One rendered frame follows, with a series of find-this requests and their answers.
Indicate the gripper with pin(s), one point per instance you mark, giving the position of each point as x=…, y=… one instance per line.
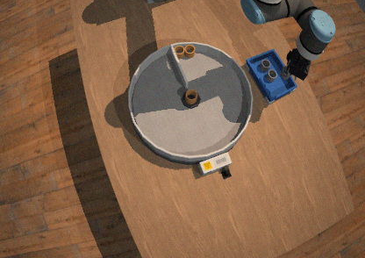
x=300, y=67

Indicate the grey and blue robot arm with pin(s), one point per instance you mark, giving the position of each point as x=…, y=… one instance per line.
x=317, y=26

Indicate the grey metal ring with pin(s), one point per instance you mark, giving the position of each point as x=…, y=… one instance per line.
x=273, y=73
x=283, y=75
x=263, y=68

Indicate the bronze bushing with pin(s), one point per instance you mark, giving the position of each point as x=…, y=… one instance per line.
x=191, y=92
x=179, y=48
x=191, y=48

